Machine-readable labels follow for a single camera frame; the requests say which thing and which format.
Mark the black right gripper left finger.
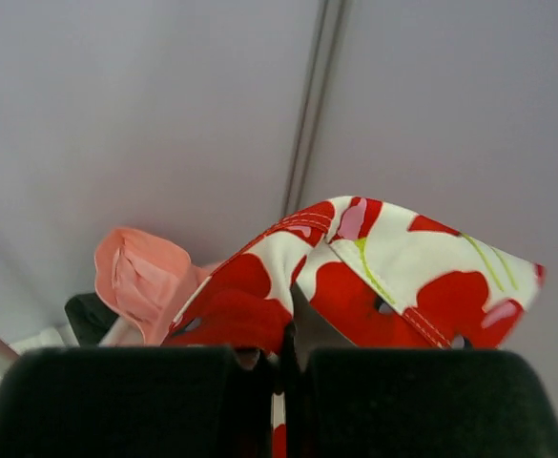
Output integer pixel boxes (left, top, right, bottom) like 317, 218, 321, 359
0, 347, 273, 457

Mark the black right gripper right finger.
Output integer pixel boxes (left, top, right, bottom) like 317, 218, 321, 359
282, 327, 558, 457

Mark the white red floral skirt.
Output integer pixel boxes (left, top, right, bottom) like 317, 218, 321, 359
164, 197, 546, 457

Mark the dark grey dotted skirt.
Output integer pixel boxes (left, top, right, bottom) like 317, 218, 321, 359
64, 293, 118, 346

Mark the salmon pink pleated skirt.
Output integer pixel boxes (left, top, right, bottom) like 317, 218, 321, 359
94, 227, 219, 345

